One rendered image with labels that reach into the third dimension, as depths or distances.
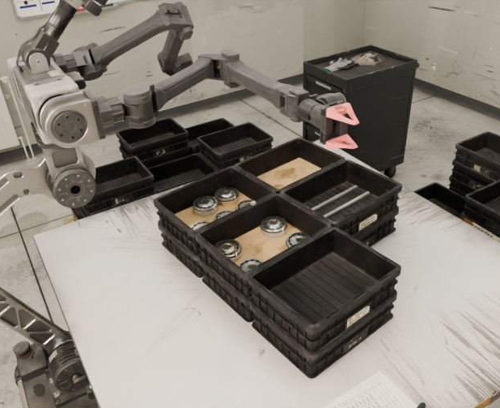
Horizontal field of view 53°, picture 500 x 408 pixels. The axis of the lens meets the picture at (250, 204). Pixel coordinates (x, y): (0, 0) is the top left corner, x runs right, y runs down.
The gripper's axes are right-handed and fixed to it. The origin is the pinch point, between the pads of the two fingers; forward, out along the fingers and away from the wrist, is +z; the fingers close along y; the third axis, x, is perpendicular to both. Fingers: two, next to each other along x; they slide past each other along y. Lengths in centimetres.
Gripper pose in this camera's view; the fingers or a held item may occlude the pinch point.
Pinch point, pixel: (353, 134)
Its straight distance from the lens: 124.3
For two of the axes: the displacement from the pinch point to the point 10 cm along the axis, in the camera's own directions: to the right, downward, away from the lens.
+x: -8.6, 3.3, -3.9
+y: 0.6, 8.3, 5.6
